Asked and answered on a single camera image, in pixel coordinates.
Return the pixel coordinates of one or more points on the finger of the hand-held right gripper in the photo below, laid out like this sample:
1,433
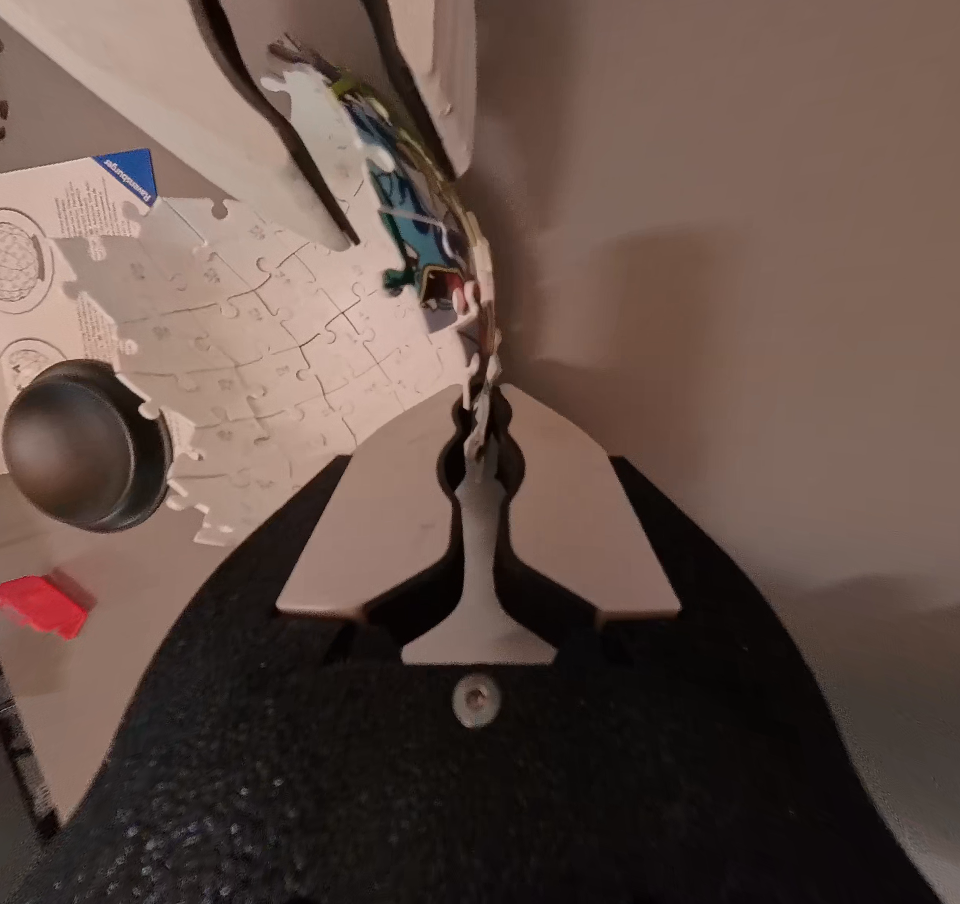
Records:
435,26
135,26

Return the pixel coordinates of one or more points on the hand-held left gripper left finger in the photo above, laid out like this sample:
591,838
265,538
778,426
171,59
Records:
367,514

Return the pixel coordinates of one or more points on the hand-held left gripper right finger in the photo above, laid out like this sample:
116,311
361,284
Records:
585,521

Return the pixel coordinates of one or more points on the single puzzle piece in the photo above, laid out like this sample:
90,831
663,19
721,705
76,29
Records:
322,112

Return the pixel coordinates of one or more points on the partly built puzzle ball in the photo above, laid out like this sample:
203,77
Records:
262,349

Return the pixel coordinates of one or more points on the black round ball stand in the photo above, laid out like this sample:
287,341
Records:
75,446

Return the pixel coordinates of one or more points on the white folded leaflet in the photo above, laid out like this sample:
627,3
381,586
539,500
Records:
82,206

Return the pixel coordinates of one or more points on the red plastic block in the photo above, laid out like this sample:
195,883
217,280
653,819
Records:
41,604

